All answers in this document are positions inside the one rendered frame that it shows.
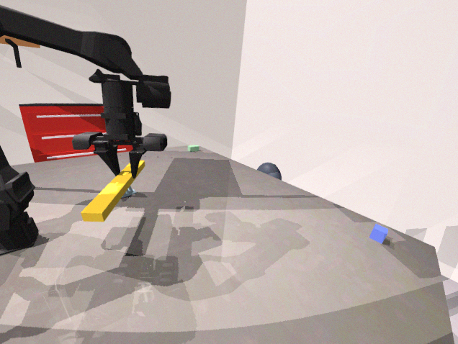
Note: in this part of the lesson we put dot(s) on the yellow bar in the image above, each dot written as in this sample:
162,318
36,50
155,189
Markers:
99,209

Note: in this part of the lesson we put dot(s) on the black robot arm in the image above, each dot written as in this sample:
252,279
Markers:
111,52

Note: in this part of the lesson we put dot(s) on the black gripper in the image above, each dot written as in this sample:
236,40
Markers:
120,126

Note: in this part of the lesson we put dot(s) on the blue cube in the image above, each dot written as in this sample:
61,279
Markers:
379,233

